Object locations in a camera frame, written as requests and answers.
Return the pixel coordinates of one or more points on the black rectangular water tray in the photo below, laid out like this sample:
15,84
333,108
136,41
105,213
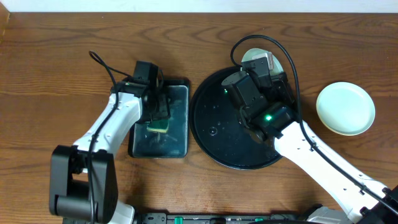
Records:
174,143

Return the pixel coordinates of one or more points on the green yellow sponge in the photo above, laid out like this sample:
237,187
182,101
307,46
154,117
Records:
158,126

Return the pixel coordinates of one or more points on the round black tray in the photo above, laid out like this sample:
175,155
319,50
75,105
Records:
215,128

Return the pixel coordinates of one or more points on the pale green plate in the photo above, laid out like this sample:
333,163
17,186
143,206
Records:
345,108
256,53

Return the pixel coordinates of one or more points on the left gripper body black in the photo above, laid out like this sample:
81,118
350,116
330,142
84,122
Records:
158,111

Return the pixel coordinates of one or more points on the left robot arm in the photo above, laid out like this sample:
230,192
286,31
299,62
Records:
83,185

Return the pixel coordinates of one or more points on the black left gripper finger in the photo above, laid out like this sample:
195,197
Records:
163,106
151,106

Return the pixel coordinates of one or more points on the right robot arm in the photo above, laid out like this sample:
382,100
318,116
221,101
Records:
361,198

